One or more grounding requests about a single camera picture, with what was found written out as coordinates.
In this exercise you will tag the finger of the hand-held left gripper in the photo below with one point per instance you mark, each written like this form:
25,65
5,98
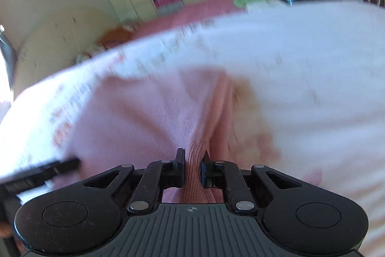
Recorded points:
64,166

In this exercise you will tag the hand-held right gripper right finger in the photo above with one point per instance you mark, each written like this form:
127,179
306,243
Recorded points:
205,169

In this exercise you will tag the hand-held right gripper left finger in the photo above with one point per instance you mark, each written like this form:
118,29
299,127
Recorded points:
180,168

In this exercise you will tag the pink ribbed shirt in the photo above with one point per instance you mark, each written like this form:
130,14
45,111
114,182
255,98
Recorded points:
135,124

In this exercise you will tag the floral pillow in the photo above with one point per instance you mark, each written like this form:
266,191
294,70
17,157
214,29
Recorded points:
90,53

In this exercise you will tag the grey hanging bag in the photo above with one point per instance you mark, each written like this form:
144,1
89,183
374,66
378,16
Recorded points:
7,55

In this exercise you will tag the cream bed headboard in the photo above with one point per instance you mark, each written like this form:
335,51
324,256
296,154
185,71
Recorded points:
54,40

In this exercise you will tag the white floral blanket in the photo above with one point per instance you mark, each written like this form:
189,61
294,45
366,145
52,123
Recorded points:
300,79

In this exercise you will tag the orange pillow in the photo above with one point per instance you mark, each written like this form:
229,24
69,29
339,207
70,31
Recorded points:
115,35

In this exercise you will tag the pink bed sheet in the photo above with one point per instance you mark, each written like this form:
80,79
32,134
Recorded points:
192,14

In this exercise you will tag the green cloth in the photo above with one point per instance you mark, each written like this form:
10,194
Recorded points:
255,1

